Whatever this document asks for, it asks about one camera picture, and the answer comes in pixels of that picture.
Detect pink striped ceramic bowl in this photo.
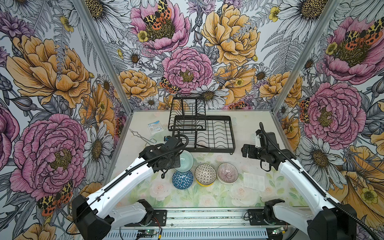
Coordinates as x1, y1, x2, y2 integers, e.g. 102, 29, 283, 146
217, 163, 239, 184

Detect blue geometric patterned bowl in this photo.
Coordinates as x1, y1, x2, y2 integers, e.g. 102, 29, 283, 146
172, 171, 194, 190

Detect mint green ceramic bowl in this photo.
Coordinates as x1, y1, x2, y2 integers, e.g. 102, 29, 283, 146
175, 151, 194, 172

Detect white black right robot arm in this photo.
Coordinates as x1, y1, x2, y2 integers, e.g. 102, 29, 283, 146
242, 130, 358, 240

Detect aluminium mounting rail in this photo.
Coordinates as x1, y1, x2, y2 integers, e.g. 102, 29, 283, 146
109, 205, 312, 230

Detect brown patterned ceramic bowl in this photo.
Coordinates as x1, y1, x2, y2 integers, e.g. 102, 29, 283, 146
195, 164, 217, 187

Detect small blue white packet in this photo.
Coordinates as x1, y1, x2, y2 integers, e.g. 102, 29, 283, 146
148, 121, 164, 135

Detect green circuit board right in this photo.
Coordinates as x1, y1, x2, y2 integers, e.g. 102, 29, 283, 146
271, 227, 286, 235

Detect black wire dish rack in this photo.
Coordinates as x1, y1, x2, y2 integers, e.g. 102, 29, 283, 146
168, 94, 236, 155

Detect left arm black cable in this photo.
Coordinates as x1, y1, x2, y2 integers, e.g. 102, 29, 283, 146
65, 133, 190, 235

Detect metal wire tongs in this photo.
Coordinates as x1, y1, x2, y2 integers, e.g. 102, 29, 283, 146
129, 129, 157, 146

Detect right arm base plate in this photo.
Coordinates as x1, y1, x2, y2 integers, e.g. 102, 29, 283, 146
245, 209, 287, 226

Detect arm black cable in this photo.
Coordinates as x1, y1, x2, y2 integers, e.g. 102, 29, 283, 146
65, 133, 190, 235
259, 122, 382, 240

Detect clear plastic compartment box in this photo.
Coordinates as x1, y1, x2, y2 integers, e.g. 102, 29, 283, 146
243, 173, 265, 192

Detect green circuit board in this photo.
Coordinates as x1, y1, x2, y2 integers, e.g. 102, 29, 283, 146
271, 227, 286, 235
136, 230, 158, 240

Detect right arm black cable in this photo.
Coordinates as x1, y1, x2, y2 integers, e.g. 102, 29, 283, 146
259, 122, 382, 240

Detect green circuit board left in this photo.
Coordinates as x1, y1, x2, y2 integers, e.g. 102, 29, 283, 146
136, 230, 158, 240

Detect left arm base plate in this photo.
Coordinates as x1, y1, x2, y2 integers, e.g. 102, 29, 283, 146
125, 209, 168, 227

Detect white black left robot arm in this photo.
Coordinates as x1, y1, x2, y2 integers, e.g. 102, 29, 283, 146
72, 135, 189, 240

